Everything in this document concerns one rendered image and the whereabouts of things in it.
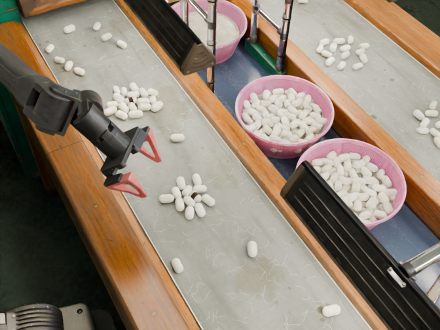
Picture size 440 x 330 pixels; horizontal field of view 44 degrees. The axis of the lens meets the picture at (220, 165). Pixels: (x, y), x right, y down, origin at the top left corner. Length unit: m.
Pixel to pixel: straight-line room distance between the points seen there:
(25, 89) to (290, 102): 0.77
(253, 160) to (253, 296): 0.36
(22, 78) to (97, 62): 0.62
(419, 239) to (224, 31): 0.88
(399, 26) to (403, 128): 0.43
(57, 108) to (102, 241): 0.34
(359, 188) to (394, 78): 0.43
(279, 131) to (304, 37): 0.42
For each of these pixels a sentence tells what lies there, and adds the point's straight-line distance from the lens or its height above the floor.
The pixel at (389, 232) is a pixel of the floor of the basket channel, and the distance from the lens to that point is 1.42.
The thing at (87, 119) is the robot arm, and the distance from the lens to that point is 1.05.
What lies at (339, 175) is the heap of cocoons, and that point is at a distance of 1.41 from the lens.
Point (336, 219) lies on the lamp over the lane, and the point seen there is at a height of 1.10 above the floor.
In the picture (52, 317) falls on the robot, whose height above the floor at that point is 0.77.
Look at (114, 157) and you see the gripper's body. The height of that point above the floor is 0.99.
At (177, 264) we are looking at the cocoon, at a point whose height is 0.76.
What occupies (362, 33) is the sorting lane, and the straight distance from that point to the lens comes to 1.86.
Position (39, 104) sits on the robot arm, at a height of 1.10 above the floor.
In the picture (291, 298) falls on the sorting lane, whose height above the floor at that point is 0.74.
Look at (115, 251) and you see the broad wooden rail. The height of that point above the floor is 0.76.
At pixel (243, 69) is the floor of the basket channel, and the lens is 1.75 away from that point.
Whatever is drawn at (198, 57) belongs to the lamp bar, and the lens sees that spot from 1.15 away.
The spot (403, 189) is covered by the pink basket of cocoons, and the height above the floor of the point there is 0.76.
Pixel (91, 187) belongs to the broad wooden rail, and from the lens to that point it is 1.33.
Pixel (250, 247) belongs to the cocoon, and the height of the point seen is 0.76.
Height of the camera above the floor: 1.80
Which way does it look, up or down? 50 degrees down
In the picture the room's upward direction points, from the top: 2 degrees clockwise
